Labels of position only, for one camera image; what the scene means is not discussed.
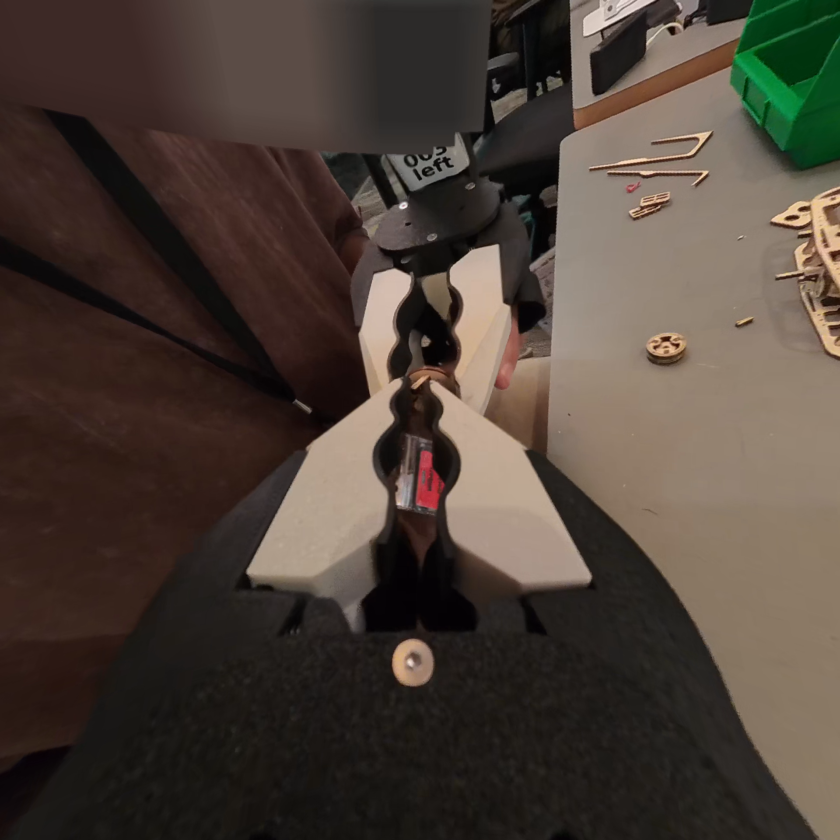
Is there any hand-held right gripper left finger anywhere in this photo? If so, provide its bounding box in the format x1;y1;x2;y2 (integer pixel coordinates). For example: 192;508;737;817
246;379;421;634

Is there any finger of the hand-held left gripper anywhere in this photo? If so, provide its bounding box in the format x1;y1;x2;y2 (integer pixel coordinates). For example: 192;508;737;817
357;268;424;401
420;244;514;417

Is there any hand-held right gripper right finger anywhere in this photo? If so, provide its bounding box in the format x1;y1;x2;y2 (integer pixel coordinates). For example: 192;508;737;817
423;384;593;598

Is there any small screwdriver with red label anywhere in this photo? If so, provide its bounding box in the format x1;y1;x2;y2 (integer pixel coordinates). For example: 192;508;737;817
392;430;448;519

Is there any grey desk with wooden edge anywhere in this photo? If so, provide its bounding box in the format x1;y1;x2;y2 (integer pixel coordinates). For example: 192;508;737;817
570;0;746;130

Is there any person's left hand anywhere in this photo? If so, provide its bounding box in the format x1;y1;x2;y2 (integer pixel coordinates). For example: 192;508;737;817
497;305;527;391

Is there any black office chair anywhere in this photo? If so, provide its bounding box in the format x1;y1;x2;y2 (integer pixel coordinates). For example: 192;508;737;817
486;56;575;198

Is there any thin straight wooden strip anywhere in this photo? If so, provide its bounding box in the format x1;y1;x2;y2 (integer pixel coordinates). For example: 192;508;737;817
588;156;693;173

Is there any thin wooden hook strip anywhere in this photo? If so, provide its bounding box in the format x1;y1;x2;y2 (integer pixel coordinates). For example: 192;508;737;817
651;130;715;160
607;168;711;189

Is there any black foam block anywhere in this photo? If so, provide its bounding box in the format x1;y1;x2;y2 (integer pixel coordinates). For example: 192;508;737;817
589;12;649;95

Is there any white paper sheet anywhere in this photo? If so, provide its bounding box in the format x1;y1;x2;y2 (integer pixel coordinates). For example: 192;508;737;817
583;0;647;37

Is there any wooden model assembly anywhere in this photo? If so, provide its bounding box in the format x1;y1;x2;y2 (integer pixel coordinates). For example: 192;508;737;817
771;187;840;358

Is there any green plastic bin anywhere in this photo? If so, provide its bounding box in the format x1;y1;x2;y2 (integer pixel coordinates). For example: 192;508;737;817
730;0;840;170

